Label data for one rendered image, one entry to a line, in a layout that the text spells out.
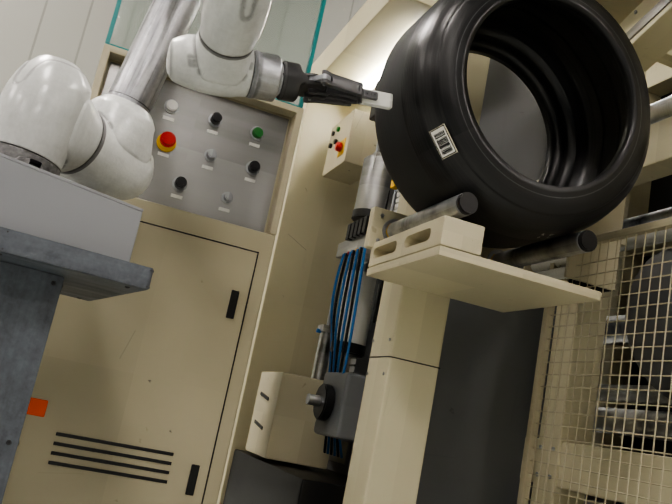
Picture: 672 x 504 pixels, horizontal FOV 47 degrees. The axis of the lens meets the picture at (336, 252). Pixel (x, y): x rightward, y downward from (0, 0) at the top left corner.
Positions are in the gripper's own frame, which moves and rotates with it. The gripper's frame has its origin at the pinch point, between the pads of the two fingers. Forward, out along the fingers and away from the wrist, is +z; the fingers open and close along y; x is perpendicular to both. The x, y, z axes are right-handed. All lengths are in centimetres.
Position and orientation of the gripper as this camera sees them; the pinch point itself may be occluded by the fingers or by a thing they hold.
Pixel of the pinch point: (375, 98)
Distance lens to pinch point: 159.4
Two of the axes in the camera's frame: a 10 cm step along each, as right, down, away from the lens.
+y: -3.4, 1.3, 9.3
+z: 9.4, 1.2, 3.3
